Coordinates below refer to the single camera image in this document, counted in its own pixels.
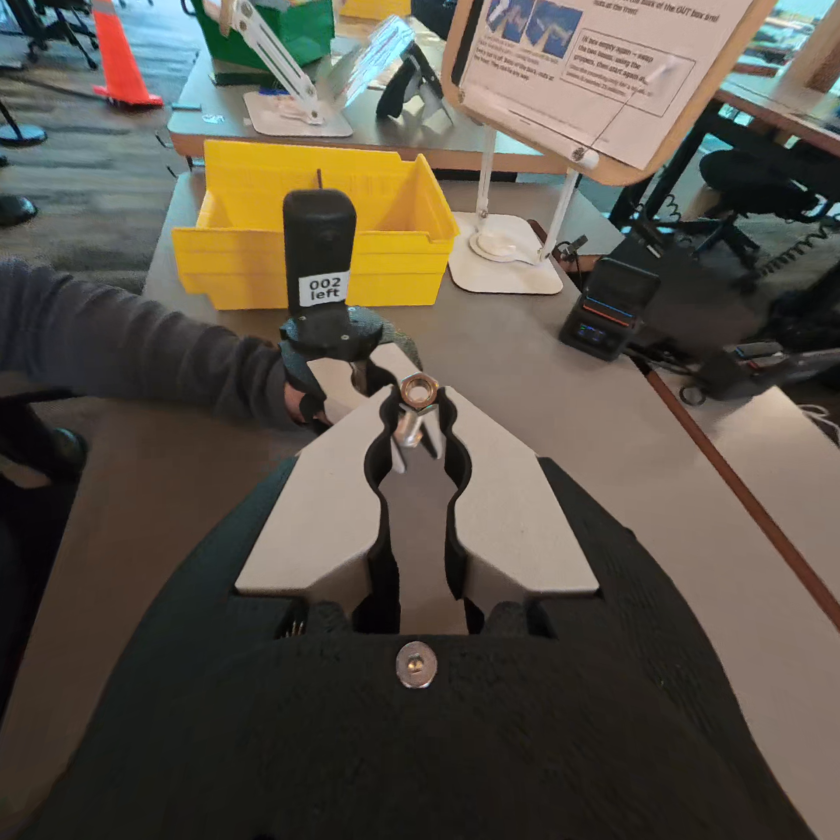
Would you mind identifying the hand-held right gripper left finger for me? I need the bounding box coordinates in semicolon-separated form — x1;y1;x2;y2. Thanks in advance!
234;385;401;611

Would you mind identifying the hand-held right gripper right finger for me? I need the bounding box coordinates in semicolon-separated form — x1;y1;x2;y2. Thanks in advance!
441;386;600;611

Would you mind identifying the steel hex bolt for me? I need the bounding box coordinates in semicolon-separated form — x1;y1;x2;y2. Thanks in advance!
394;402;442;450

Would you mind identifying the person's left forearm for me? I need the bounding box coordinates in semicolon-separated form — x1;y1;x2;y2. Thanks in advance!
0;257;309;431

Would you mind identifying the black and grey gripper tool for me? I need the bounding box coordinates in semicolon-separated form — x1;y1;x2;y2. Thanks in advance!
375;42;455;129

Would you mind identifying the clear acrylic stand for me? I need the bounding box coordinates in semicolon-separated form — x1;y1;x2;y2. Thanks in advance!
326;14;419;109

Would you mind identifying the green plastic bin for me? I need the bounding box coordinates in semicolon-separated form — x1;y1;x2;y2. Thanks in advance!
190;0;337;73

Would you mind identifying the black charging case with display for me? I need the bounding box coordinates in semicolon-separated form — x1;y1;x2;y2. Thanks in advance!
559;257;662;363

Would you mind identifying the black battery charger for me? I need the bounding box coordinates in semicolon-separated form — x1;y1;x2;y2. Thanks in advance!
696;340;840;403

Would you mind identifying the orange traffic cone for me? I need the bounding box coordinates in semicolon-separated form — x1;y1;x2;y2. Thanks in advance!
91;0;165;109

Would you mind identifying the black stanchion base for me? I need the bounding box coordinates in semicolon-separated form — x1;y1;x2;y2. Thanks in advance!
0;98;48;148

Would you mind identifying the black office chair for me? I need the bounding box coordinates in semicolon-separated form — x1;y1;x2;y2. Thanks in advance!
23;0;99;70
697;147;840;280

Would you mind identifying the wooden top table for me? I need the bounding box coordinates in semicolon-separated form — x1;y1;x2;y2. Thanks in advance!
712;62;840;158

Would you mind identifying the wooden instruction board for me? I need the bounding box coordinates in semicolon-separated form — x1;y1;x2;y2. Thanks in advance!
441;0;780;188

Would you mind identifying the black cable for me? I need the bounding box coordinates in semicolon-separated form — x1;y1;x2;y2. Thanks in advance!
626;348;713;408

